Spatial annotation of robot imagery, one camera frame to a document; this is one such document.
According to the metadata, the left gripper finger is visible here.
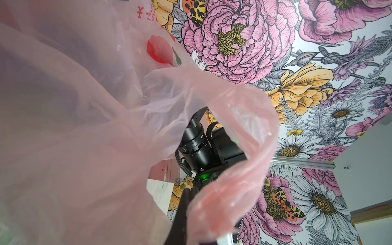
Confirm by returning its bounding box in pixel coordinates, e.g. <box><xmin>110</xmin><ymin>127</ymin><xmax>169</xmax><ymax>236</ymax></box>
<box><xmin>164</xmin><ymin>187</ymin><xmax>199</xmax><ymax>245</ymax></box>

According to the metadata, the pink plastic bag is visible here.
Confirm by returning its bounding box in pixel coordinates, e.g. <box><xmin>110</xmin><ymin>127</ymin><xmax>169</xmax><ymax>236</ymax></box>
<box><xmin>1</xmin><ymin>1</ymin><xmax>279</xmax><ymax>245</ymax></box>

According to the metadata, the silver metal case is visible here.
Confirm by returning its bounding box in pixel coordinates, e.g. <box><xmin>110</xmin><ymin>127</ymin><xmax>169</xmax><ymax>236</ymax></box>
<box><xmin>148</xmin><ymin>159</ymin><xmax>181</xmax><ymax>183</ymax></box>

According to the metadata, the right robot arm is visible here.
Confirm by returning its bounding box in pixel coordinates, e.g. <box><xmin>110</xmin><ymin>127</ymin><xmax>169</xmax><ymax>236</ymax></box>
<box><xmin>175</xmin><ymin>107</ymin><xmax>247</xmax><ymax>189</ymax></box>

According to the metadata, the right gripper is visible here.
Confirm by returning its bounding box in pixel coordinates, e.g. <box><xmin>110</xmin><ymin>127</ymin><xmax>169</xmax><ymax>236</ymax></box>
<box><xmin>176</xmin><ymin>107</ymin><xmax>214</xmax><ymax>173</ymax></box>

